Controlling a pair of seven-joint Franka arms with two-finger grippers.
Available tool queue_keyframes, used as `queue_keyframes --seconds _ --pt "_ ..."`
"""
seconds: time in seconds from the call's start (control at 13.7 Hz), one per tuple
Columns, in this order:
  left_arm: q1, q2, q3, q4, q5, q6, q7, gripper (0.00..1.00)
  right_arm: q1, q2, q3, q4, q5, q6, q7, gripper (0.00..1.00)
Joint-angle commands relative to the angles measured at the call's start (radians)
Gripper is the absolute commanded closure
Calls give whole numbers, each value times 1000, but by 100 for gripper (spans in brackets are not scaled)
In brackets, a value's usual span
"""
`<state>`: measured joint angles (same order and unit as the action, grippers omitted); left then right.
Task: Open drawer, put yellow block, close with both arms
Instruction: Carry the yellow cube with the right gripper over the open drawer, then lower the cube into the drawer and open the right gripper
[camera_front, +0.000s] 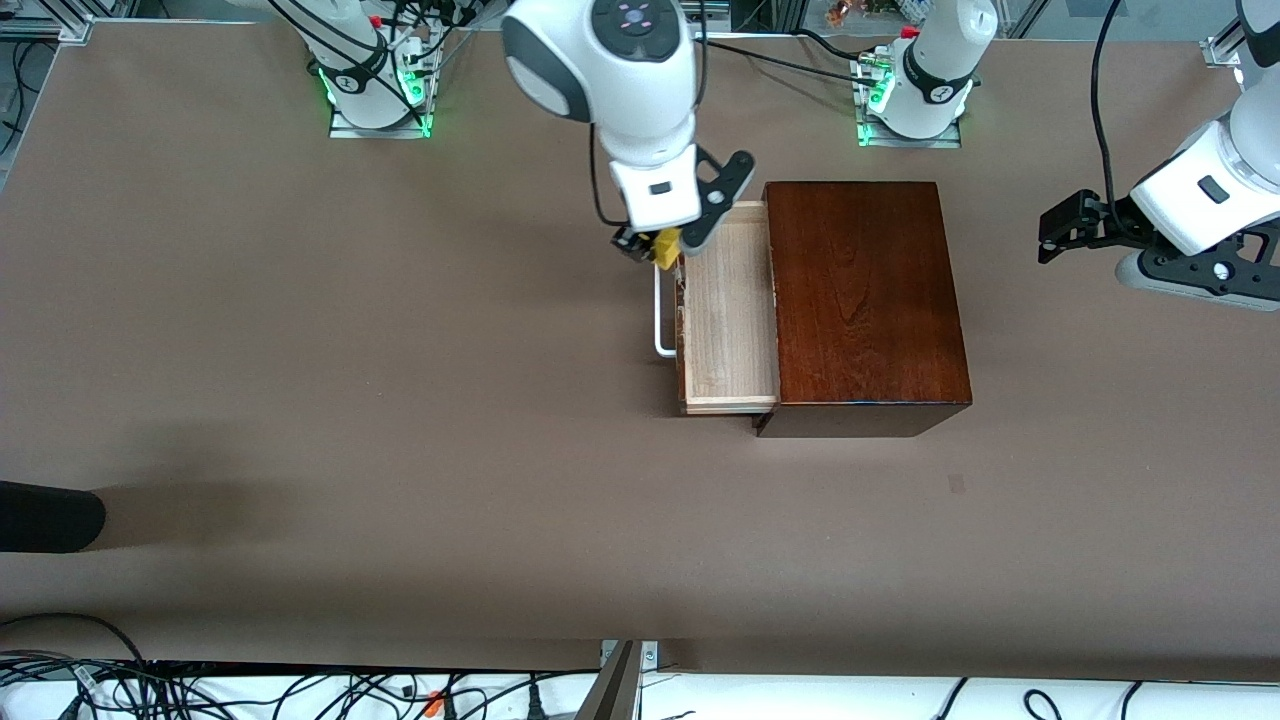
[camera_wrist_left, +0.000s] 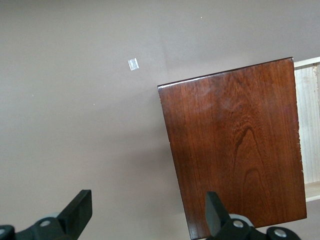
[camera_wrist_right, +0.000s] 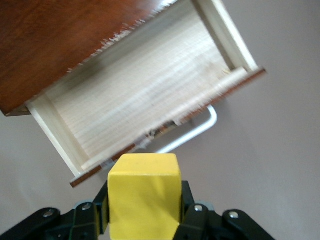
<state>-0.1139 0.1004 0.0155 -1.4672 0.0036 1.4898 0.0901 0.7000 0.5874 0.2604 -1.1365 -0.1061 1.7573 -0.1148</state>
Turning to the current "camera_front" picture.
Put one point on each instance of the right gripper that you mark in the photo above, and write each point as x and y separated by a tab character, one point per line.
630	243

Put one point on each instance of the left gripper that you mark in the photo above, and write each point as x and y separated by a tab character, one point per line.
1112	219

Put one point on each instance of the yellow wooden block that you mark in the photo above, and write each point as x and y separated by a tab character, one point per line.
667	248

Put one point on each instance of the wooden drawer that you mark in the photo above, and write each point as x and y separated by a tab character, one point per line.
730	320

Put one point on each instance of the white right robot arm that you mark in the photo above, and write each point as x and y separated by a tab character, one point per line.
640	100

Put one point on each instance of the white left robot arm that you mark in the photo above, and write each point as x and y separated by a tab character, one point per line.
935	70

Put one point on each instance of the dark brown wooden cabinet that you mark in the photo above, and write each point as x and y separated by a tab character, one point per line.
870	300

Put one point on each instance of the white power strip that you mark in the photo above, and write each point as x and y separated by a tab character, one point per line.
715	12

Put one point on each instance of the black padded object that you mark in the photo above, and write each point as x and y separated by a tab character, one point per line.
50	515

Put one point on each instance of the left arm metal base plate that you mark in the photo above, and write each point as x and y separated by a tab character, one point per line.
910	142

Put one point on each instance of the aluminium frame profile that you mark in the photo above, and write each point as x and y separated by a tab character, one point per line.
1225	52
45	28

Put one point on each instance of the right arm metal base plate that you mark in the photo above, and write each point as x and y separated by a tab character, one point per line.
380	132

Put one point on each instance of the grey metal bracket post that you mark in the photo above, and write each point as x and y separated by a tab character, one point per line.
625	690

